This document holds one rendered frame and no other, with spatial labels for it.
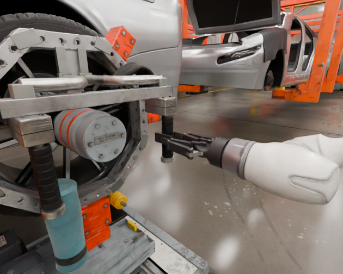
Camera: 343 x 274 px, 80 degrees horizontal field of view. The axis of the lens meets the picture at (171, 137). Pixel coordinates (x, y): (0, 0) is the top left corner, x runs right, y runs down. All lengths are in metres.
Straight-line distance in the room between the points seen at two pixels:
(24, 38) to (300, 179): 0.66
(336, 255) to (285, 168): 1.27
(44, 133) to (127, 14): 0.97
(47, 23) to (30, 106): 0.36
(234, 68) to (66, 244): 2.78
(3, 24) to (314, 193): 0.79
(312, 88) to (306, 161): 3.56
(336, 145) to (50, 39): 0.73
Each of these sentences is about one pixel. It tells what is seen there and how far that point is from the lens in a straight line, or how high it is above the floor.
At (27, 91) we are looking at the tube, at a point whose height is 0.99.
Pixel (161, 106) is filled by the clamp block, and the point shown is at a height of 0.93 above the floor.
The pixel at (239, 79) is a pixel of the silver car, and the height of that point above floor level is 0.89.
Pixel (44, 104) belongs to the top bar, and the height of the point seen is 0.97.
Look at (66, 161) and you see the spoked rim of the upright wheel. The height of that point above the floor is 0.71.
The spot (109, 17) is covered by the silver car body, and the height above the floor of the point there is 1.27.
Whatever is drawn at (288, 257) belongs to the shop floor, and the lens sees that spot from 1.52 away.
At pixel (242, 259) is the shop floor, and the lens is 1.42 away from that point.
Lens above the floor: 1.03
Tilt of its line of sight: 18 degrees down
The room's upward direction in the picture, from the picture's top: straight up
